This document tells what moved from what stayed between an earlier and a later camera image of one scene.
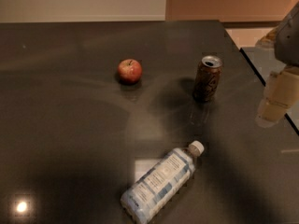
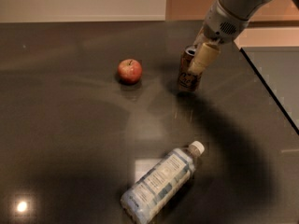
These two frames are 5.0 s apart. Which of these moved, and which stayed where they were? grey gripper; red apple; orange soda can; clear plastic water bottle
Moved: orange soda can; grey gripper
Stayed: clear plastic water bottle; red apple
